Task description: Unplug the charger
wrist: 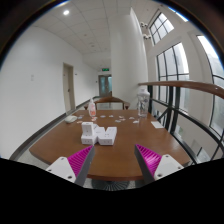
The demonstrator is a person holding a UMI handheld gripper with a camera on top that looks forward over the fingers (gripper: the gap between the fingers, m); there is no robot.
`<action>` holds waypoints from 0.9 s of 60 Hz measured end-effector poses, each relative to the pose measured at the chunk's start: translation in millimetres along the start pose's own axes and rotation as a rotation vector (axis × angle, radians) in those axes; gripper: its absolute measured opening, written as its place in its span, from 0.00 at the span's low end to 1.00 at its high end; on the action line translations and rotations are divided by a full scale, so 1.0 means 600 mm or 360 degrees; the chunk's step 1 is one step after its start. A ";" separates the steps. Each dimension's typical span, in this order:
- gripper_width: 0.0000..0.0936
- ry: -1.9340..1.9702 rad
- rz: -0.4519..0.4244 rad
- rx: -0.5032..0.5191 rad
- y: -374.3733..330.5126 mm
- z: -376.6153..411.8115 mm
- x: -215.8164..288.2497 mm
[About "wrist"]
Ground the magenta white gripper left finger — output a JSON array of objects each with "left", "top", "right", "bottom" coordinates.
[{"left": 47, "top": 145, "right": 95, "bottom": 186}]

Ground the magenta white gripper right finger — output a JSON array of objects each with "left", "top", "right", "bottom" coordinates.
[{"left": 134, "top": 144, "right": 183, "bottom": 184}]

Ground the white charger plug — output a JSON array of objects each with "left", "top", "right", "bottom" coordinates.
[{"left": 82, "top": 122, "right": 94, "bottom": 136}]

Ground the white power strip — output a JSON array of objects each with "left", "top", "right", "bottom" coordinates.
[{"left": 81, "top": 127, "right": 117, "bottom": 145}]

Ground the white paper card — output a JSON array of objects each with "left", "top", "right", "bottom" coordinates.
[{"left": 151, "top": 121, "right": 164, "bottom": 128}]

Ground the round wooden table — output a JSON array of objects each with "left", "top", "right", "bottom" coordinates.
[{"left": 30, "top": 109, "right": 190, "bottom": 182}]

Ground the pink hand sanitizer bottle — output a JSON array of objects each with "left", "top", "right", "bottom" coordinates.
[{"left": 88, "top": 98, "right": 96, "bottom": 117}]

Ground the clear plastic water bottle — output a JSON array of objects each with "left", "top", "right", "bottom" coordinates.
[{"left": 137, "top": 88, "right": 150, "bottom": 117}]

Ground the wooden chair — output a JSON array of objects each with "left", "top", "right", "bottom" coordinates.
[{"left": 94, "top": 96, "right": 130, "bottom": 110}]

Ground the wooden handrail with black railing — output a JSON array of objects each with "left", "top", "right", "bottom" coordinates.
[{"left": 139, "top": 81, "right": 224, "bottom": 163}]

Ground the grey double door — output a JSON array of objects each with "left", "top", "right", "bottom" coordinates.
[{"left": 99, "top": 75, "right": 112, "bottom": 97}]

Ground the beige side door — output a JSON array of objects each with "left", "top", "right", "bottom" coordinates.
[{"left": 63, "top": 63, "right": 76, "bottom": 113}]

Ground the green exit sign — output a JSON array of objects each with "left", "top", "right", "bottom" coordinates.
[{"left": 102, "top": 68, "right": 110, "bottom": 72}]

